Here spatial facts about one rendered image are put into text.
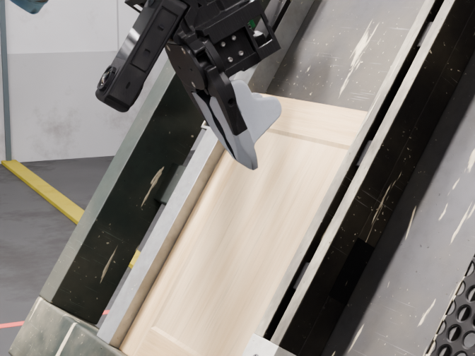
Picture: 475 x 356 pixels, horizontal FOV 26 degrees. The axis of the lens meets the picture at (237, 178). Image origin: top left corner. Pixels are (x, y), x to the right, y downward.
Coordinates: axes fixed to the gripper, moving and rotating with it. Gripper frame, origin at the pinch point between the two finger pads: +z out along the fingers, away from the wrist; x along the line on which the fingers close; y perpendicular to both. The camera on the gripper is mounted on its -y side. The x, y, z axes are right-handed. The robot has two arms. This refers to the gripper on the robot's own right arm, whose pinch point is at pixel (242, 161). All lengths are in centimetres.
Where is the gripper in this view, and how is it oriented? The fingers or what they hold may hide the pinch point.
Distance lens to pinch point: 98.9
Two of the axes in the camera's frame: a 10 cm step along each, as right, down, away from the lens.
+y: 8.1, -5.2, 2.6
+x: -4.0, -1.7, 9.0
